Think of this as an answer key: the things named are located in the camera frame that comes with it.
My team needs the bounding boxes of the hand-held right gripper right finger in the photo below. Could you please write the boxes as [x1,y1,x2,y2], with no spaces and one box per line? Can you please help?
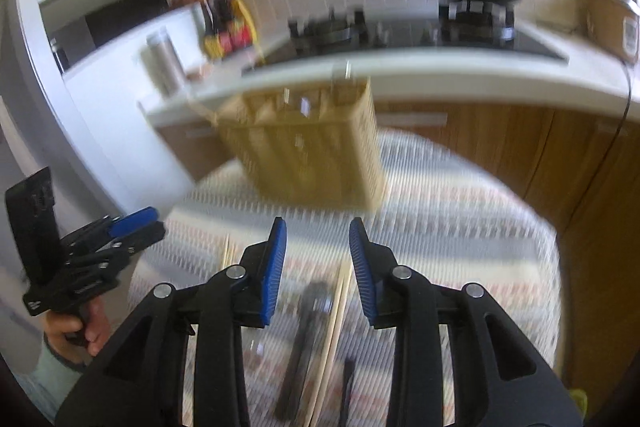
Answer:
[348,216,586,427]

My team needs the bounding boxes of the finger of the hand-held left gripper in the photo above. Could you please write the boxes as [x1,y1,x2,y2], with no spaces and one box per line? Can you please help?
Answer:
[102,221,167,269]
[107,206,161,241]

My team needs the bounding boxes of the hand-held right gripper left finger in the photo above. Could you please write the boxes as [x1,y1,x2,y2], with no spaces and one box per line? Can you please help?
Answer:
[61,216,289,427]

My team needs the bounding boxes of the black spoon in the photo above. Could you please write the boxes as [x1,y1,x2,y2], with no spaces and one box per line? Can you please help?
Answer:
[273,281,334,422]

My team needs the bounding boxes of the beige plastic utensil basket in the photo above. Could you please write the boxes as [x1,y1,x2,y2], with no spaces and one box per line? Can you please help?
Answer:
[214,76,390,214]

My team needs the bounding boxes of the person's left forearm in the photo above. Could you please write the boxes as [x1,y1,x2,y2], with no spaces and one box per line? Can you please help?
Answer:
[14,336,89,423]

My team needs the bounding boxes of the person's left hand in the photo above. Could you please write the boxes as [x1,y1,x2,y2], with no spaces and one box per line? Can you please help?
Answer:
[44,295,112,358]

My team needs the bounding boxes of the striped tablecloth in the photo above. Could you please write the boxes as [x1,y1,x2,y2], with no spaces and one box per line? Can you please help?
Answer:
[127,129,562,427]

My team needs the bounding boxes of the stainless steel canister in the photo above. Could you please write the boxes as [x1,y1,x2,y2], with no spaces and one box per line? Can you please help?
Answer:
[144,27,187,98]

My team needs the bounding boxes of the black microwave oven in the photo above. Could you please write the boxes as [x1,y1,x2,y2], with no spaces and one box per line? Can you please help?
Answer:
[84,0,169,51]

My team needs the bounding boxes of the dark sauce bottle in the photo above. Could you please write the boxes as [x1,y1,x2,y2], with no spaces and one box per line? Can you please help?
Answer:
[200,0,226,60]

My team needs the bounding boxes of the red label sauce bottle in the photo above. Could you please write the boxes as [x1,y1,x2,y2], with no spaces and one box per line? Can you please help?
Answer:
[220,0,253,54]

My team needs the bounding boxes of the yellow bottle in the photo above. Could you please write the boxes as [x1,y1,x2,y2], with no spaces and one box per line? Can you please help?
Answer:
[235,0,260,48]

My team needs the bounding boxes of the wooden kitchen cabinet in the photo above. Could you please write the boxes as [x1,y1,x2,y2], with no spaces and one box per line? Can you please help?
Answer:
[154,101,640,400]

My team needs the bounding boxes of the black gas stove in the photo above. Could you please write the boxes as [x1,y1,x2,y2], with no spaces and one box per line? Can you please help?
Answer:
[242,6,572,76]

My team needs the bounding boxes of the rice cooker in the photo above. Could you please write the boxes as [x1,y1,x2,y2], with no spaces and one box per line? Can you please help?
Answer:
[584,0,640,64]

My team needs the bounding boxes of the black power cable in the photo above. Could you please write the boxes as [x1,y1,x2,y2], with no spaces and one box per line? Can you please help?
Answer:
[564,57,635,230]

